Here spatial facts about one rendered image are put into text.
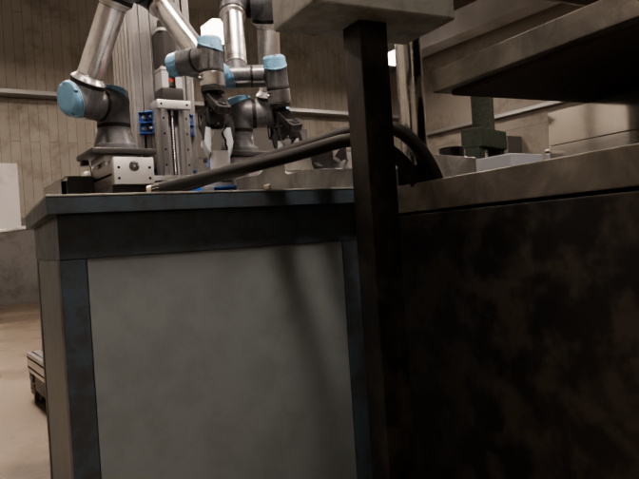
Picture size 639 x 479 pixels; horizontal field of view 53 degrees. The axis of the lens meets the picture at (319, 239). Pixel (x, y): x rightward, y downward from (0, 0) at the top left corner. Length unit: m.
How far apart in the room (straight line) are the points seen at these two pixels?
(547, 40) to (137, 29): 1.83
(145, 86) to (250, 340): 1.45
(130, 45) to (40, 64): 8.61
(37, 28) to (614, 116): 10.41
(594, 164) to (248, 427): 0.91
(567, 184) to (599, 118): 0.58
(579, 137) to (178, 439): 1.15
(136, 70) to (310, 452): 1.67
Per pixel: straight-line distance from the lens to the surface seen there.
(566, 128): 1.70
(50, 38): 11.43
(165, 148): 2.54
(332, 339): 1.55
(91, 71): 2.31
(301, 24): 1.22
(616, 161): 1.02
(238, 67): 2.25
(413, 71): 1.49
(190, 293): 1.40
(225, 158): 1.92
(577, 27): 1.22
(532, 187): 1.12
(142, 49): 2.70
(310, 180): 1.64
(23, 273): 10.78
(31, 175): 10.89
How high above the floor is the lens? 0.68
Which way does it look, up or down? level
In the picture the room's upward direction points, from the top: 4 degrees counter-clockwise
